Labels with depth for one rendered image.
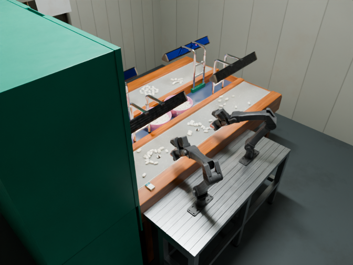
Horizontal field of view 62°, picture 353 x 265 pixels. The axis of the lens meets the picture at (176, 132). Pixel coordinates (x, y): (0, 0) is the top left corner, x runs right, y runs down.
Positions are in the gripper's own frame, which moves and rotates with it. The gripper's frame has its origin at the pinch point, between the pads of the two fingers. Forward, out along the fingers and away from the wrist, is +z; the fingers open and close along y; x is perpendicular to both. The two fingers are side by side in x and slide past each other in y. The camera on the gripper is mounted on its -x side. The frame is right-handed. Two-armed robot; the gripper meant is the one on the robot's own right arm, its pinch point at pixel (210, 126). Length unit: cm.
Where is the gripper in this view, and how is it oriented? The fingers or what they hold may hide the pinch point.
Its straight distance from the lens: 227.9
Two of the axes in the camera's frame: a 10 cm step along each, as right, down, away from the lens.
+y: -6.9, 4.6, -5.6
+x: 4.7, 8.7, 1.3
